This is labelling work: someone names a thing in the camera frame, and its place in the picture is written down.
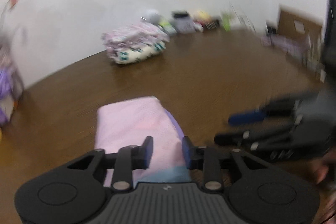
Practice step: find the wooden chair back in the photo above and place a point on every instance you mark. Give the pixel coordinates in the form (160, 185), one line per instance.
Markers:
(295, 24)

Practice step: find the white green small boxes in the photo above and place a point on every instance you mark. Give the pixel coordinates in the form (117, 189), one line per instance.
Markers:
(167, 27)

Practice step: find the purple tissue pack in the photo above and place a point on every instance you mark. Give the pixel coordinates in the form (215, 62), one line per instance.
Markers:
(7, 106)
(6, 82)

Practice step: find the lower purple tissue pack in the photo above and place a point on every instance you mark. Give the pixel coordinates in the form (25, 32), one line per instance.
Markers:
(7, 106)

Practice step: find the folded green flower garment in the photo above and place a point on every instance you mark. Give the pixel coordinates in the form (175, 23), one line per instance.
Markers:
(136, 53)

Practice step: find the upper purple tissue pack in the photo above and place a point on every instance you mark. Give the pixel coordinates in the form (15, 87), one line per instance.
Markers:
(6, 82)

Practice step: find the black phone holder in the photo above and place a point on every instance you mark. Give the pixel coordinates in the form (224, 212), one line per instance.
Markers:
(271, 28)

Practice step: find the dried pink rose bouquet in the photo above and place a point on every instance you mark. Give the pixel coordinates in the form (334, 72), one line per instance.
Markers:
(9, 6)

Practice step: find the green spray bottle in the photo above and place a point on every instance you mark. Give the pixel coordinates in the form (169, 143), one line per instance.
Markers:
(226, 21)

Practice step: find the purple textured vase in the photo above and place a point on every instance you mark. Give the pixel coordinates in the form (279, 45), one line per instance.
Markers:
(8, 63)

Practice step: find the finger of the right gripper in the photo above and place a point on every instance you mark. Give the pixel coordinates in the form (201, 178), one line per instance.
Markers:
(252, 137)
(280, 107)

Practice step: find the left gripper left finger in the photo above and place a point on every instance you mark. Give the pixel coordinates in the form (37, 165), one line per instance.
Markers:
(79, 189)

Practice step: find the white astronaut speaker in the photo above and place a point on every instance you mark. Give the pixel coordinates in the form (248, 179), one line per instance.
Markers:
(151, 16)

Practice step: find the pink blue mesh vest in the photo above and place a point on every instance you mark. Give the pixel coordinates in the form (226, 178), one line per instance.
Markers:
(129, 122)

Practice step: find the folded pink floral garment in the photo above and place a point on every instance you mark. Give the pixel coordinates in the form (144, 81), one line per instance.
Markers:
(134, 36)

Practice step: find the person's right hand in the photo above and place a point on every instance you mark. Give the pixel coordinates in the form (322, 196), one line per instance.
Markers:
(321, 166)

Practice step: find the black charger on tin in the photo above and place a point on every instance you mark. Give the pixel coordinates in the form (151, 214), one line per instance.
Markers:
(180, 14)

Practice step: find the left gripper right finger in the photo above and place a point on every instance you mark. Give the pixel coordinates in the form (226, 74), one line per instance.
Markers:
(237, 186)

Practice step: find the black red gift box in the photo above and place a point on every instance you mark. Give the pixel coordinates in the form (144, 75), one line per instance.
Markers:
(208, 25)

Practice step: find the yellow sticky note stack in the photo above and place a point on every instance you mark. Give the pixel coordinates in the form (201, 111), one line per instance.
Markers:
(202, 16)

